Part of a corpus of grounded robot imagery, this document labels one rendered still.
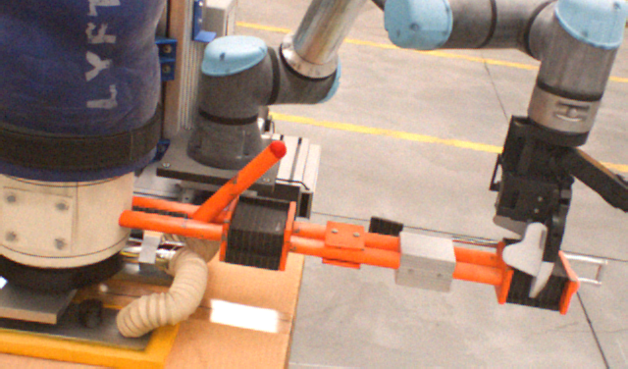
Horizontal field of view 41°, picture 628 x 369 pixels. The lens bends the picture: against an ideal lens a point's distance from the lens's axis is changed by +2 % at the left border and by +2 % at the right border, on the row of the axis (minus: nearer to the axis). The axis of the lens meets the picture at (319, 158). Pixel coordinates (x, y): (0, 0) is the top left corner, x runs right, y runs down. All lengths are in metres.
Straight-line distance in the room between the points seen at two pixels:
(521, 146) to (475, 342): 2.12
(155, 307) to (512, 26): 0.53
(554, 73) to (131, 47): 0.47
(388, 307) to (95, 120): 2.32
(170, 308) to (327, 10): 0.66
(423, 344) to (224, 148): 1.60
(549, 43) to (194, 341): 0.56
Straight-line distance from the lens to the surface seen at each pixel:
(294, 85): 1.59
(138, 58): 0.97
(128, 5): 0.93
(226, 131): 1.58
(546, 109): 0.98
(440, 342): 3.05
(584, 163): 1.02
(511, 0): 1.01
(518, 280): 1.07
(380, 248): 1.08
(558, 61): 0.96
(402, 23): 0.95
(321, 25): 1.49
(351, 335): 2.98
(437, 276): 1.05
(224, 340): 1.08
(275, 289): 1.19
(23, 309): 1.05
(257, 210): 1.08
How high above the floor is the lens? 1.72
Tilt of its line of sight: 24 degrees down
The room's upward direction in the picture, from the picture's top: 9 degrees clockwise
